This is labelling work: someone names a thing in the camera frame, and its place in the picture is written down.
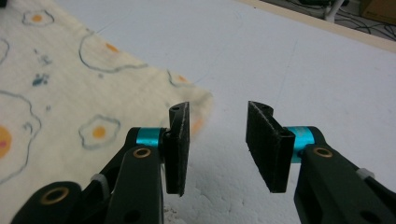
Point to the white desk leg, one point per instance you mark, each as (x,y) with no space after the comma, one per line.
(333,11)

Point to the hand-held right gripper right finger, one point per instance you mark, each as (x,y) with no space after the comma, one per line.
(327,186)

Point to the cream egg-print towel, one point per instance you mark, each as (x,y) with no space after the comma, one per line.
(62,93)

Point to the white grid mat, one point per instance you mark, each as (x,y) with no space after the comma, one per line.
(280,77)

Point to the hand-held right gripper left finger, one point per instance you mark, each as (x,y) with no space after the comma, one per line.
(146,180)

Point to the large brown cardboard box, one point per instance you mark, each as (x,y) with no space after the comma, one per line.
(378,11)

